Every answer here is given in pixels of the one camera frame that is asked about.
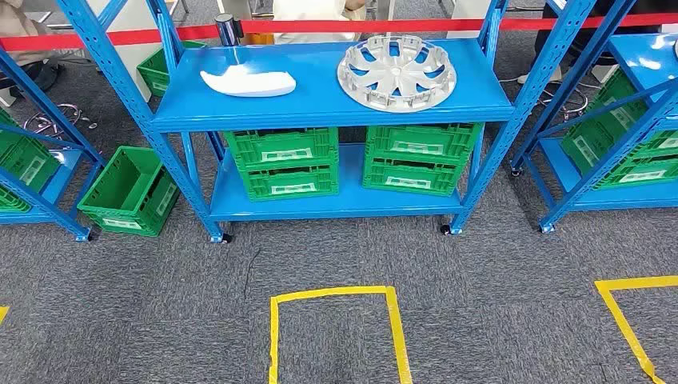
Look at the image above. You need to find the red barrier belt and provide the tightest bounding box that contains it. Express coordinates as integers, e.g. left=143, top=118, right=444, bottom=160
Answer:
left=0, top=13, right=678, bottom=53

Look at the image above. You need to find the white desk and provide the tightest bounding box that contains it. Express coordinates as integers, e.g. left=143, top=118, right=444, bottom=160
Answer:
left=447, top=0, right=491, bottom=39

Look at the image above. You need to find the white plastic mirror cover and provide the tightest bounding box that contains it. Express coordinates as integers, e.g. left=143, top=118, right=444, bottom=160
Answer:
left=199, top=63, right=297, bottom=98

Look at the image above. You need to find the white cabinet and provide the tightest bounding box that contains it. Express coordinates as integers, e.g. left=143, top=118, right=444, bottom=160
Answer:
left=84, top=0, right=176, bottom=89

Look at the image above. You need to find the silver plastic wheel hubcap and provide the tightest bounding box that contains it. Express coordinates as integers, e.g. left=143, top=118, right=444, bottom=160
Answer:
left=337, top=34, right=457, bottom=114

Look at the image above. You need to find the chrome swivel chair base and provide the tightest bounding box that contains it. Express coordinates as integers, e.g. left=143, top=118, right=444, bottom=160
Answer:
left=22, top=103, right=99, bottom=139
left=540, top=84, right=589, bottom=120

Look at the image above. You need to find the open green plastic crate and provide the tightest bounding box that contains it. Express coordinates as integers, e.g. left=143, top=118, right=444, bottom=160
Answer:
left=77, top=146, right=181, bottom=238
left=136, top=40, right=208, bottom=98

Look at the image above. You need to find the blue metal shelf rack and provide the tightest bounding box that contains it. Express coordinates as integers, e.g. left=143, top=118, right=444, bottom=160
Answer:
left=0, top=45, right=107, bottom=243
left=509, top=0, right=678, bottom=235
left=55, top=0, right=600, bottom=245

